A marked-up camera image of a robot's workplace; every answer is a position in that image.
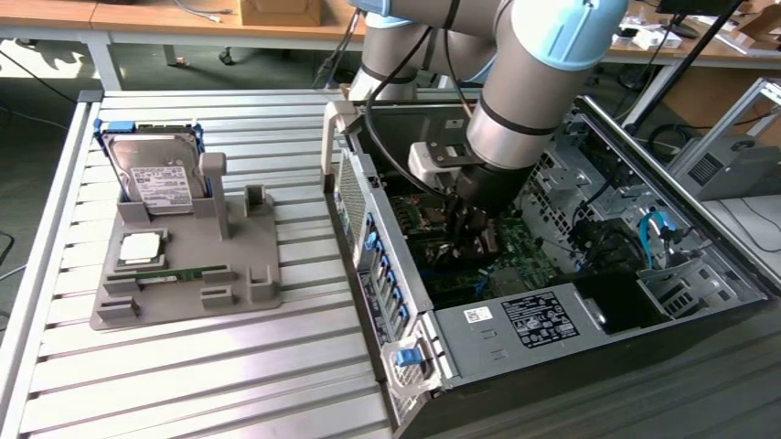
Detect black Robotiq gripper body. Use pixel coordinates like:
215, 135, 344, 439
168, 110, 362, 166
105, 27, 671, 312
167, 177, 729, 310
454, 163, 539, 217

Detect graphics card with metal bracket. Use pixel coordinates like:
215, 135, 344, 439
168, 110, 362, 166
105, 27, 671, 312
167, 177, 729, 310
418, 230, 505, 275

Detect CPU socket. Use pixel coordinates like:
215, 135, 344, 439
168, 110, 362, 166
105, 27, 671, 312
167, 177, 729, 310
414, 195, 456, 230

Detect green motherboard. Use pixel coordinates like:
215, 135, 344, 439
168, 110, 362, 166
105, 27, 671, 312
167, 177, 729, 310
380, 171, 562, 312

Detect grey chipset heatsink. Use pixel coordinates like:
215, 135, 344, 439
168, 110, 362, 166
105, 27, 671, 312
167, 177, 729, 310
490, 267, 531, 297

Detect perforated metal drive cage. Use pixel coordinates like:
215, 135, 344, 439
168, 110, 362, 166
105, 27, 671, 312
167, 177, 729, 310
518, 136, 663, 239

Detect open grey PC case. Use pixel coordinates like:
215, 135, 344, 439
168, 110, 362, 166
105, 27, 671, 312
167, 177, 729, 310
319, 89, 781, 438

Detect grey power supply unit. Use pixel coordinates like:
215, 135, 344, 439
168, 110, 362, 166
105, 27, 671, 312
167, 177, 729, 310
430, 282, 611, 380

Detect grey disk bay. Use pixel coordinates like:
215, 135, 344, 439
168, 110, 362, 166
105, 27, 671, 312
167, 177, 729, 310
635, 258, 768, 321

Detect grey computer tower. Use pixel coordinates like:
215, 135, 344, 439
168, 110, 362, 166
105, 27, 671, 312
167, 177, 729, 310
667, 134, 781, 202

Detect black tripod pole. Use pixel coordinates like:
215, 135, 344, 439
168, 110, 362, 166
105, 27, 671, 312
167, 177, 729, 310
619, 0, 753, 136

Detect green RAM stick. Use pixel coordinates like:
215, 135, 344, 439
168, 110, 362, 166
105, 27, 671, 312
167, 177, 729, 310
136, 267, 227, 284

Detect grey plastic parts rack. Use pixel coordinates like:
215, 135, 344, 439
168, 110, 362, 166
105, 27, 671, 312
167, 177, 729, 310
89, 152, 286, 331

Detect black monitor stand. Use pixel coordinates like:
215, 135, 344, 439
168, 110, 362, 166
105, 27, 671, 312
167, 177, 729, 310
655, 0, 739, 40

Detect brown cardboard box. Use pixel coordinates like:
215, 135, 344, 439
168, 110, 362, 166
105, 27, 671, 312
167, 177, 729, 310
734, 0, 781, 51
239, 0, 323, 27

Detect silver CPU chip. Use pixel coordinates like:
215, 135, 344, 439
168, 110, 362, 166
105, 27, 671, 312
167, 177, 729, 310
119, 232, 165, 266

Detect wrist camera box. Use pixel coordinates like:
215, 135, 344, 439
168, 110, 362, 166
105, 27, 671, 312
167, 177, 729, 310
406, 141, 485, 189

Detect black wire bundle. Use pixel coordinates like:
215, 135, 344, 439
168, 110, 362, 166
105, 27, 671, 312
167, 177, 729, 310
566, 218, 649, 275

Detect black camera cable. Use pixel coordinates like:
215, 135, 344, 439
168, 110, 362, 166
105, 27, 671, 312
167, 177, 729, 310
363, 0, 475, 198

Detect blue wire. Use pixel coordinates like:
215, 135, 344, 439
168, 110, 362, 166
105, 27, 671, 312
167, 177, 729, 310
635, 206, 677, 272

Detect black coiled cable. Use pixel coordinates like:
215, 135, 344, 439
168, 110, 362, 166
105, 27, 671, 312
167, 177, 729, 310
646, 123, 695, 159

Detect black hanging cable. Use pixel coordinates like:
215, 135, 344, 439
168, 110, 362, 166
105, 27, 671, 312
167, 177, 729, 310
311, 11, 367, 91

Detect wooden desk grey frame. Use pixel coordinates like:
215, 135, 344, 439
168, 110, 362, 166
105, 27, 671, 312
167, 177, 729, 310
0, 0, 367, 91
594, 0, 781, 134

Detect aluminium profile frame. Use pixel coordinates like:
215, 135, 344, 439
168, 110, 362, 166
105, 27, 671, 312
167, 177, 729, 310
691, 76, 781, 155

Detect hard disk in blue frame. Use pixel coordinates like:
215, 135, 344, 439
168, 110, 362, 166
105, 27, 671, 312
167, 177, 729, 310
93, 117, 212, 217

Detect white cable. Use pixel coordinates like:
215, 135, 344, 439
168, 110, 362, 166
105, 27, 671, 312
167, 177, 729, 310
172, 0, 236, 23

